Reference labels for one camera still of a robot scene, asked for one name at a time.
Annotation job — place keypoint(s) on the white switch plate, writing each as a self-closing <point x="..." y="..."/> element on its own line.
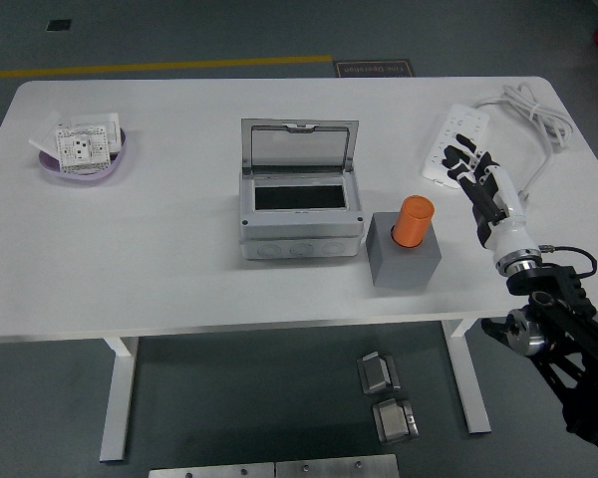
<point x="104" y="122"/>

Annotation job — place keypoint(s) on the white printed socket panel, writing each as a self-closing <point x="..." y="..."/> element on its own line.
<point x="82" y="149"/>

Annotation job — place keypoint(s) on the white table leg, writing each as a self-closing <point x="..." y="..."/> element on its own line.
<point x="117" y="398"/>
<point x="471" y="388"/>

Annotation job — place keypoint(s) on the grey electrical box with lid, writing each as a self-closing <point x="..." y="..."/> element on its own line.
<point x="299" y="230"/>

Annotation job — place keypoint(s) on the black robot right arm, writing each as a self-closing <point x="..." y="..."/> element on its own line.
<point x="553" y="285"/>

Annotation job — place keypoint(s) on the white power strip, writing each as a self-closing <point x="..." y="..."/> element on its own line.
<point x="459" y="119"/>

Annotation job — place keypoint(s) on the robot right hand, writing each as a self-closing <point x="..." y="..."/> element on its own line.
<point x="508" y="234"/>

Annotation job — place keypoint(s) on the grey cube with round hole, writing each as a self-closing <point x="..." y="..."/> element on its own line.
<point x="403" y="270"/>

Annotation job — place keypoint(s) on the black floor hatch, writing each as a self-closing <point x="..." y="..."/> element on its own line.
<point x="59" y="24"/>

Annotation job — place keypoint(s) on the purple bowl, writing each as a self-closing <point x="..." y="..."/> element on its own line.
<point x="120" y="154"/>

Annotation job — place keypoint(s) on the grey metal plate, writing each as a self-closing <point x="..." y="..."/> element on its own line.
<point x="336" y="467"/>
<point x="211" y="472"/>

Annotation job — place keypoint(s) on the orange cylinder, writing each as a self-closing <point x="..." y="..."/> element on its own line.
<point x="413" y="221"/>

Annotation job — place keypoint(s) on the yellow floor tape line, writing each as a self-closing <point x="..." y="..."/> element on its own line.
<point x="154" y="66"/>

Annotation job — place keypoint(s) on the dark floor sign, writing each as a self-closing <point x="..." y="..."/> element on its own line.
<point x="374" y="69"/>

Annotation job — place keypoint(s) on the white flat plastic piece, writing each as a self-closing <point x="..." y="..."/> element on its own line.
<point x="40" y="144"/>

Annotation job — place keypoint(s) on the metal block on floor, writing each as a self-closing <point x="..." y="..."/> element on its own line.
<point x="394" y="422"/>
<point x="376" y="373"/>

